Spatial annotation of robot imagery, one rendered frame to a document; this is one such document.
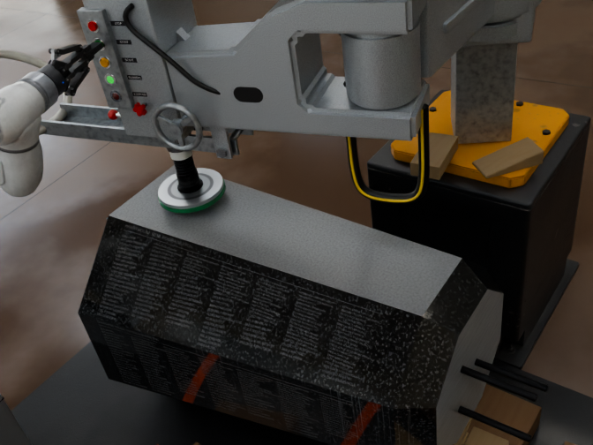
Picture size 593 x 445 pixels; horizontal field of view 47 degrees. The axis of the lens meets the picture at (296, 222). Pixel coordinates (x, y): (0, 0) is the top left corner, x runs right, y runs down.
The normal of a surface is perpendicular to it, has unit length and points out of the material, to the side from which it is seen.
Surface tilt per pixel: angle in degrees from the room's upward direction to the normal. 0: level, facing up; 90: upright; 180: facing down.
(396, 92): 90
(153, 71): 90
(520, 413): 0
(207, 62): 90
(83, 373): 0
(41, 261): 0
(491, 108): 90
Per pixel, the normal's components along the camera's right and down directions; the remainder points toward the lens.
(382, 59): -0.06, 0.61
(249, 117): -0.33, 0.61
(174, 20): 0.93, 0.11
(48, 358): -0.13, -0.79
